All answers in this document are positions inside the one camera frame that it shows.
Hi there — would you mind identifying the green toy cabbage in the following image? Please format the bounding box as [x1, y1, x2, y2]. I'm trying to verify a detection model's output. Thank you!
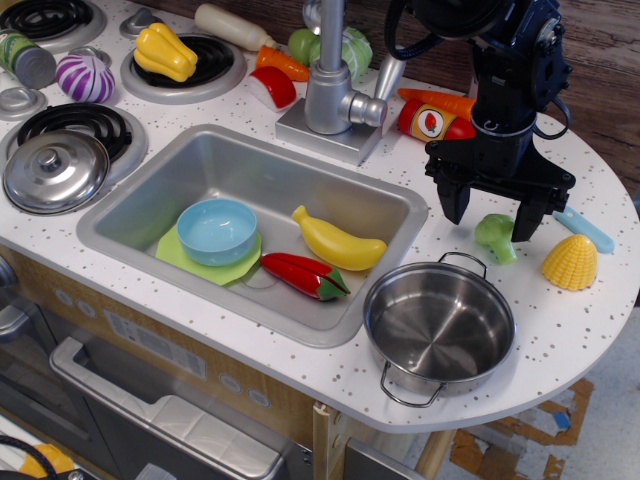
[308, 26, 374, 83]

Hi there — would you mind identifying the silver sink basin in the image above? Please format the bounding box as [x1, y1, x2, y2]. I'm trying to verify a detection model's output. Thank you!
[77, 125, 428, 348]

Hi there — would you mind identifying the green labelled toy can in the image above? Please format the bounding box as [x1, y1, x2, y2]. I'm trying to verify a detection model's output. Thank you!
[1, 29, 56, 89]

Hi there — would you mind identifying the green toy apple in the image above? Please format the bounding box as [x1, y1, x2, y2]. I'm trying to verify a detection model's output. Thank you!
[288, 28, 319, 66]

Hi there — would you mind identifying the cream toy bottle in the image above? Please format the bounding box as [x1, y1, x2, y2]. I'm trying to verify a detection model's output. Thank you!
[194, 3, 278, 52]

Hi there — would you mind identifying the black cable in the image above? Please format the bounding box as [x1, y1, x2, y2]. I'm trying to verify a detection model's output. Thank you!
[0, 434, 61, 480]

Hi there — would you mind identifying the silver oven door handle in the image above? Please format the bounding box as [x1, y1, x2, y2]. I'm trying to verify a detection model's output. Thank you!
[49, 337, 289, 479]

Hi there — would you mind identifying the purple white toy onion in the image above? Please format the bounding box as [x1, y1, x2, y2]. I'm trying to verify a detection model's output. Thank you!
[56, 54, 115, 103]

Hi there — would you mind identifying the green plastic plate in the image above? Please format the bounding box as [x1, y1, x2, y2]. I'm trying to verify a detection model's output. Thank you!
[155, 226, 262, 286]

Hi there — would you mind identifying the silver stove knob rear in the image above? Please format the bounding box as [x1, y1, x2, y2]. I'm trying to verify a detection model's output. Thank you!
[119, 7, 162, 39]

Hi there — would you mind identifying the light blue plastic bowl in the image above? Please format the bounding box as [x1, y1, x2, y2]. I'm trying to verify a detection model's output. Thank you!
[176, 198, 257, 267]

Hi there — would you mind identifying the back left stove burner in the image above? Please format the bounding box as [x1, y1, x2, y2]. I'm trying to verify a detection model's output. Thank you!
[1, 0, 107, 54]

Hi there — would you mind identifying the green toy broccoli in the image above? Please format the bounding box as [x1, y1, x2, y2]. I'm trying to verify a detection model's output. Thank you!
[474, 214, 517, 265]

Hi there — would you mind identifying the white toy knife blue handle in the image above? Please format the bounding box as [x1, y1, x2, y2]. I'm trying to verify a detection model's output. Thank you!
[552, 206, 616, 254]

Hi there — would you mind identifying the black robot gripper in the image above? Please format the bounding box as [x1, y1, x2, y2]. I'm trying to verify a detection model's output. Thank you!
[425, 120, 575, 242]

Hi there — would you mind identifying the silver stove knob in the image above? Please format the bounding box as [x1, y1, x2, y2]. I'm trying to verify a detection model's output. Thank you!
[0, 87, 48, 121]
[119, 7, 162, 39]

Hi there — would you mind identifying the stainless steel pan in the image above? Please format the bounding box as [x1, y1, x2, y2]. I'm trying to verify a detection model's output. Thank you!
[363, 252, 516, 408]

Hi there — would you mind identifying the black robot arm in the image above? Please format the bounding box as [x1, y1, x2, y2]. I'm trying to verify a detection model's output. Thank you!
[384, 1, 575, 242]

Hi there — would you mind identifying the yellow toy bell pepper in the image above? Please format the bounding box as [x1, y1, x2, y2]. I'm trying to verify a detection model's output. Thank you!
[134, 22, 198, 83]

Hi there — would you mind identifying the small orange toy carrot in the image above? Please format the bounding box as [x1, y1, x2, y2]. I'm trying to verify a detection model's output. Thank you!
[255, 45, 310, 82]

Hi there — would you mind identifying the red toy chili pepper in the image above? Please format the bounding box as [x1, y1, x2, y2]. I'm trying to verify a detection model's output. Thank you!
[260, 252, 350, 301]

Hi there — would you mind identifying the front left stove burner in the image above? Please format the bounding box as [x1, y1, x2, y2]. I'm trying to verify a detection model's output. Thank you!
[1, 103, 148, 189]

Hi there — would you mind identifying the stainless steel pot lid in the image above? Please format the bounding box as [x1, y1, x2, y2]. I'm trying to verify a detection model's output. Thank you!
[3, 130, 110, 215]

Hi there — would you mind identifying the yellow toy banana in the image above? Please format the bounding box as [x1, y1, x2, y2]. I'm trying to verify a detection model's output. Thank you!
[291, 205, 387, 271]

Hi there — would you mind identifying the silver toy faucet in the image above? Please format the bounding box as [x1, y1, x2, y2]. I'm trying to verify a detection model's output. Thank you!
[275, 1, 405, 166]

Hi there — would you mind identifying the red toy ketchup bottle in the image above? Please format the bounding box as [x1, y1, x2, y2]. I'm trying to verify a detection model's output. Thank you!
[397, 100, 476, 143]

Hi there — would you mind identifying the red white toy radish slice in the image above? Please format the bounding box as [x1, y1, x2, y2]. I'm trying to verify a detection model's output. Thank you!
[248, 66, 297, 112]

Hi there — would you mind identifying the yellow toy corn half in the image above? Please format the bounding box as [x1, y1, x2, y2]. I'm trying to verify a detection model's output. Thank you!
[540, 234, 598, 291]

